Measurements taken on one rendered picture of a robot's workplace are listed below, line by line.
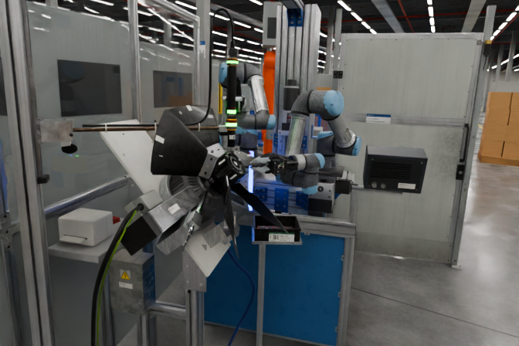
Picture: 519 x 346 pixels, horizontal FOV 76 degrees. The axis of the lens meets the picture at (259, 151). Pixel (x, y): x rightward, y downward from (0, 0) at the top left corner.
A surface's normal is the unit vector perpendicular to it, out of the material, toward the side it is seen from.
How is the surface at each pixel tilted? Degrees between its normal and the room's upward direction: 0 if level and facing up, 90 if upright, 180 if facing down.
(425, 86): 90
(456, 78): 90
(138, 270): 90
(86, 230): 90
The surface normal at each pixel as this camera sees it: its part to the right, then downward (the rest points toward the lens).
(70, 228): -0.23, 0.18
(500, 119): -0.47, 0.15
